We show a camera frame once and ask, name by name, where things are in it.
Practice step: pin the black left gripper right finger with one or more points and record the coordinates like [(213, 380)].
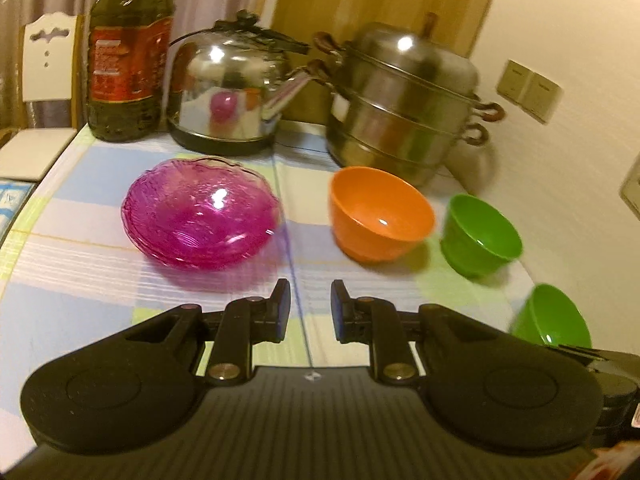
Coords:
[(386, 331)]

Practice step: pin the small pink glass dish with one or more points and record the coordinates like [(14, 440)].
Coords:
[(210, 232)]

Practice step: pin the wall data socket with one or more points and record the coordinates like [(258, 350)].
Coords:
[(630, 189)]

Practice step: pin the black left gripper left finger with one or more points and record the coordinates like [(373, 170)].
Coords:
[(242, 324)]

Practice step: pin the cooking oil bottle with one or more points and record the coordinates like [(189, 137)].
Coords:
[(127, 54)]

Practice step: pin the pink heart-shaped glass dish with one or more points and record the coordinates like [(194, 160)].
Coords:
[(197, 177)]

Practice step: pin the stainless steel steamer pot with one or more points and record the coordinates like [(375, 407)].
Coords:
[(400, 102)]

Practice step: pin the stainless steel kettle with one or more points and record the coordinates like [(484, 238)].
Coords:
[(230, 83)]

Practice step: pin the double wall power socket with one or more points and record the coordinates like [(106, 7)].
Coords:
[(534, 93)]

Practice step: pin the orange plastic bowl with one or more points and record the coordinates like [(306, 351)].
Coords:
[(375, 216)]

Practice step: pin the white chair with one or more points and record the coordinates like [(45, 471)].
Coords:
[(48, 76)]

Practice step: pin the large pink round glass dish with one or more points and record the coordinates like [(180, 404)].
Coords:
[(202, 251)]

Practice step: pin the green plastic bowl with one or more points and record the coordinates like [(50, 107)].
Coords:
[(551, 318), (477, 239)]

